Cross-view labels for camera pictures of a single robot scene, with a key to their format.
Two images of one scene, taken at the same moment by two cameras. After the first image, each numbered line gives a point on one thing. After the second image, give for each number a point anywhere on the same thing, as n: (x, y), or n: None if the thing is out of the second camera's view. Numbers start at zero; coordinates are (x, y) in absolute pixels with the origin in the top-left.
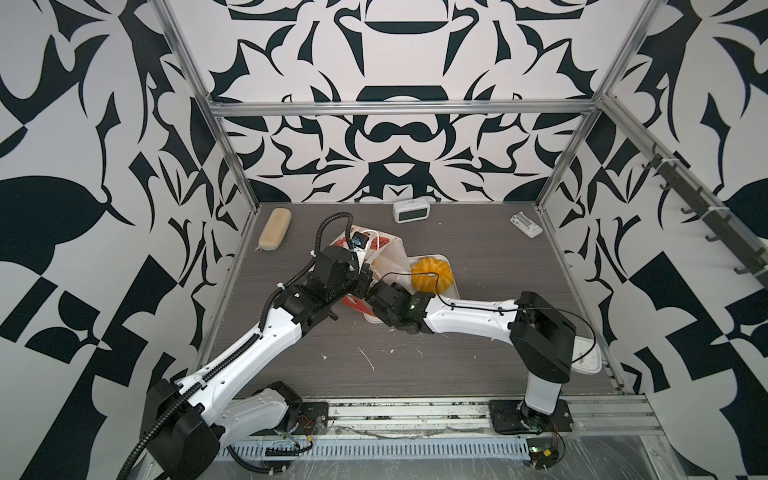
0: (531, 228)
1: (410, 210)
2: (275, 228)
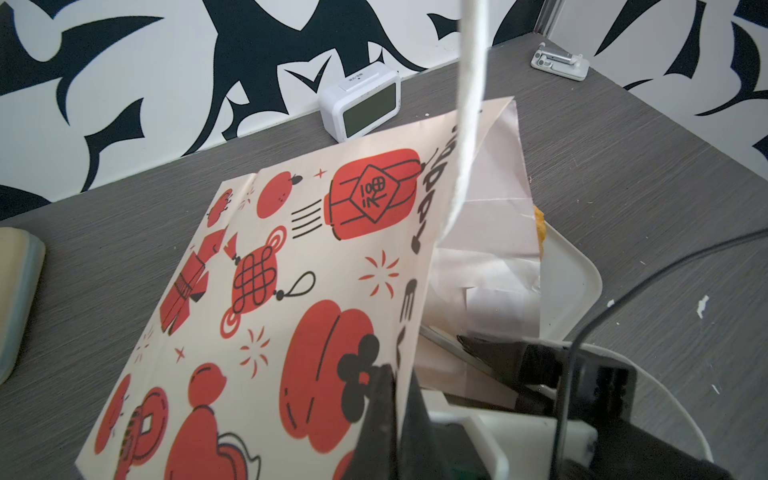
0: (568, 65)
1: (362, 103)
2: (22, 256)
